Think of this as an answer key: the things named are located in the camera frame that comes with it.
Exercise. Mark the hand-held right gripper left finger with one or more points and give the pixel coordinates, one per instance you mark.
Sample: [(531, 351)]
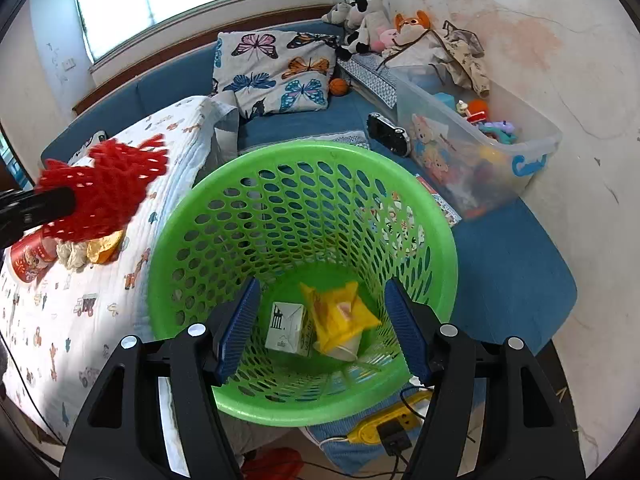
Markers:
[(240, 325)]

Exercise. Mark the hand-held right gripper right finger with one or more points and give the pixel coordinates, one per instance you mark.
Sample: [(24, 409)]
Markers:
[(402, 322)]

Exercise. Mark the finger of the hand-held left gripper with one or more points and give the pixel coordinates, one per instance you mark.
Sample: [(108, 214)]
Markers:
[(45, 205)]

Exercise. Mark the red foam fruit net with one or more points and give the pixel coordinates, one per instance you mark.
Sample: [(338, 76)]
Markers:
[(100, 185)]

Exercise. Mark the green plastic basket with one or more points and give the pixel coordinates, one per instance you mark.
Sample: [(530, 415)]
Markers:
[(280, 412)]

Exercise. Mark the white paper carton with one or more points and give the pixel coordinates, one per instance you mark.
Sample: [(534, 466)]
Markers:
[(285, 330)]

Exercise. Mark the red printed can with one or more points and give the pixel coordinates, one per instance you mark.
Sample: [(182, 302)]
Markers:
[(30, 260)]

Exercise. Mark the crumpled white tissue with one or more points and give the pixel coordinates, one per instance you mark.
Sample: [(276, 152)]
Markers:
[(72, 256)]

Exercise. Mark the white paper cup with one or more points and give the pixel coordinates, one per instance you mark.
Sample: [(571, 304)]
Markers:
[(347, 351)]

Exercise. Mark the yellow plastic wrapper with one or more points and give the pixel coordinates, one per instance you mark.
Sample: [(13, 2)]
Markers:
[(332, 325)]

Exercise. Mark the orange crumpled wrapper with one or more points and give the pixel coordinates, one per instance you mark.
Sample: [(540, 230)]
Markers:
[(102, 250)]

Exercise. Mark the black plug adapter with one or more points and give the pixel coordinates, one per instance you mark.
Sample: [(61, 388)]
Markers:
[(394, 435)]

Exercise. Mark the yellow power strip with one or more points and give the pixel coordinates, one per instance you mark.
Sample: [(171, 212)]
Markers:
[(365, 430)]

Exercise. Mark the blue sofa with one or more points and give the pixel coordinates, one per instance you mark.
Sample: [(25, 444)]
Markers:
[(500, 260)]

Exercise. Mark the printed blanket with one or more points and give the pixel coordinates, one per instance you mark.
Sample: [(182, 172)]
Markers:
[(75, 320)]

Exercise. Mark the colourful sticker book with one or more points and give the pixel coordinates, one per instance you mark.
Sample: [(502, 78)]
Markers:
[(442, 205)]

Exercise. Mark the red cloth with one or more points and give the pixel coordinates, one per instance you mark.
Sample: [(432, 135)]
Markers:
[(272, 465)]

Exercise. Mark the blue towel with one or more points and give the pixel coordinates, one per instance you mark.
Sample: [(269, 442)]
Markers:
[(340, 455)]

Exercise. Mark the clear plastic storage box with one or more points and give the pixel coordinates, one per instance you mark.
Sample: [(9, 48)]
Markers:
[(450, 160)]

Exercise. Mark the black handheld device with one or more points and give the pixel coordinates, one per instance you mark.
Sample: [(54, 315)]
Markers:
[(390, 135)]

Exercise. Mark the grey patterned cloth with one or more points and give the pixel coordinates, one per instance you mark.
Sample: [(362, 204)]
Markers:
[(345, 138)]

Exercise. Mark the pile of plastic toys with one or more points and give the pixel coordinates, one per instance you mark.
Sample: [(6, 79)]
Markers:
[(480, 120)]

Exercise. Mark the small toy basketball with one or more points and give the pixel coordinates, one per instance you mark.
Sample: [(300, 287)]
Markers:
[(339, 87)]

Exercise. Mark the grey patterned cushion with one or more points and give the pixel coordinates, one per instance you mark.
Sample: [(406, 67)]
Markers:
[(370, 80)]

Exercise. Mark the butterfly print pillow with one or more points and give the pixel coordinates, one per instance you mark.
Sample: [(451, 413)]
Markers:
[(270, 70)]

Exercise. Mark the beige printed garment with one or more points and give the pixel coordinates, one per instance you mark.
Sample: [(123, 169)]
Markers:
[(470, 60)]

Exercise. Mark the pink plush toy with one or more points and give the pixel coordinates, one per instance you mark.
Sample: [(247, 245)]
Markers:
[(387, 39)]

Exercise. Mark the orange fox plush toy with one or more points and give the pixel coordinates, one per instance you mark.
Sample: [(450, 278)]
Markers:
[(411, 25)]

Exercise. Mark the cow plush toy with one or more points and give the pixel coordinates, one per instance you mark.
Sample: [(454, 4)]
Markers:
[(367, 15)]

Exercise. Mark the grey plush toy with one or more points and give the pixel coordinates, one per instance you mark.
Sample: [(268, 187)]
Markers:
[(336, 12)]

